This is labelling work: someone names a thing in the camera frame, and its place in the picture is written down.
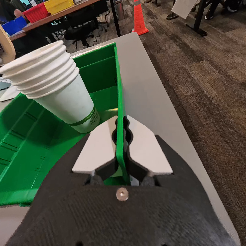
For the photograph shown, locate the red plastic bin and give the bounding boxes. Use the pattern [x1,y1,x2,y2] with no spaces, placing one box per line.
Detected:
[22,2,51,23]

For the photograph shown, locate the wooden table black legs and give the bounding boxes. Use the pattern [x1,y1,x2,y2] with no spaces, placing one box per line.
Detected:
[186,0,208,37]
[9,0,121,42]

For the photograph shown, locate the blue plastic bin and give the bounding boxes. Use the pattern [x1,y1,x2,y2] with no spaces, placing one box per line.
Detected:
[1,16,28,36]

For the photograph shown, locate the grey board floor sign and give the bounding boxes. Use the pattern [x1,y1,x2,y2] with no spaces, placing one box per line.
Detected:
[166,0,198,20]

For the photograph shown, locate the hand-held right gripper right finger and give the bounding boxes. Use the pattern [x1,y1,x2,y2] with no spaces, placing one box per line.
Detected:
[123,115,173,182]

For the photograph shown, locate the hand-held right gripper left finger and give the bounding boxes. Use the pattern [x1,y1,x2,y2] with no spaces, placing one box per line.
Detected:
[71,115,118,181]

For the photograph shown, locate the orange traffic cone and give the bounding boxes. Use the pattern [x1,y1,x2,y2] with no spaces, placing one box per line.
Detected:
[133,0,149,36]

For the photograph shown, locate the grey waste bin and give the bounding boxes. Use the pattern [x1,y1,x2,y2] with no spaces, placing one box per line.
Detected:
[114,0,125,21]

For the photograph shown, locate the wooden document stand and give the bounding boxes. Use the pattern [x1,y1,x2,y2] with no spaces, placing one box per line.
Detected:
[0,25,20,102]

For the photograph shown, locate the green plastic bin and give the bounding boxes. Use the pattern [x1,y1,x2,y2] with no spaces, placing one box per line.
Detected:
[0,42,131,207]

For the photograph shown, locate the yellow plastic bin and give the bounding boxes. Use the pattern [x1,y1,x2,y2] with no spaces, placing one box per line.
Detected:
[44,0,75,15]

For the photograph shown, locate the black office chair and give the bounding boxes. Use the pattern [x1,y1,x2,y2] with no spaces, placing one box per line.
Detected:
[63,12,110,48]

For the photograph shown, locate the stack of white paper cups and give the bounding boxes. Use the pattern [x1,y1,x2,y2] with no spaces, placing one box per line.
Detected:
[0,40,101,133]

